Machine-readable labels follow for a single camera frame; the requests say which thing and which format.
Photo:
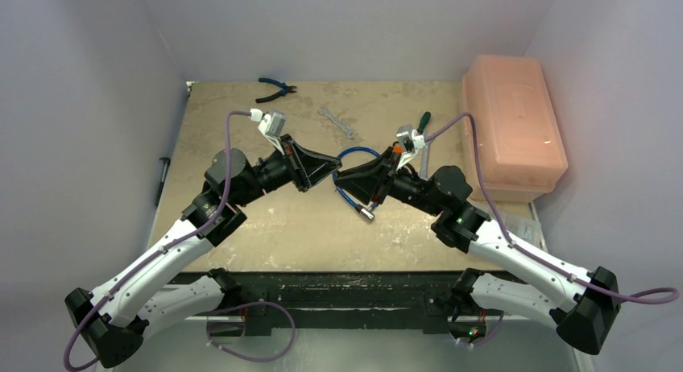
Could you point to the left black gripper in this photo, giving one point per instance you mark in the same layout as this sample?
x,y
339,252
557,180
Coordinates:
x,y
306,168

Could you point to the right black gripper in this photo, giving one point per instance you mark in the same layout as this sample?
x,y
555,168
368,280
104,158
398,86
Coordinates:
x,y
386,174

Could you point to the blue cable lock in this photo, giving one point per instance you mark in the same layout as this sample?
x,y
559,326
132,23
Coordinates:
x,y
364,211

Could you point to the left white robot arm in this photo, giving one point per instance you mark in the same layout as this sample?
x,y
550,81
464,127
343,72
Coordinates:
x,y
115,318

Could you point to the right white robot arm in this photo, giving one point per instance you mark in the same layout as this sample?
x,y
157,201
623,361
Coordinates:
x,y
577,302

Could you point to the small silver wrench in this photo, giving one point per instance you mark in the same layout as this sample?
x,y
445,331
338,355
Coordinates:
x,y
349,132

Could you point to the large silver wrench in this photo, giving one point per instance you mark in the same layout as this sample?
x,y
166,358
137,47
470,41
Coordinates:
x,y
423,172

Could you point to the orange plastic toolbox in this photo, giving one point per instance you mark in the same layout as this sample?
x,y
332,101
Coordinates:
x,y
513,151

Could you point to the clear plastic bags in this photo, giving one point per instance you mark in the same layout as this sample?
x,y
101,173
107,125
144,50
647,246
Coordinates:
x,y
525,228

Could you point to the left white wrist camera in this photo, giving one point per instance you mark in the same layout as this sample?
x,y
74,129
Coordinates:
x,y
270,125

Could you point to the green handled screwdriver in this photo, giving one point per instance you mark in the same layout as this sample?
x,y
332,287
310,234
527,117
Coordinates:
x,y
423,122

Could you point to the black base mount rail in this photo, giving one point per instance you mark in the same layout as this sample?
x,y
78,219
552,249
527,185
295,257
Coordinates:
x,y
429,301

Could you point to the black handled tool at edge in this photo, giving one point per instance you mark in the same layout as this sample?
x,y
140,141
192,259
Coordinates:
x,y
162,180

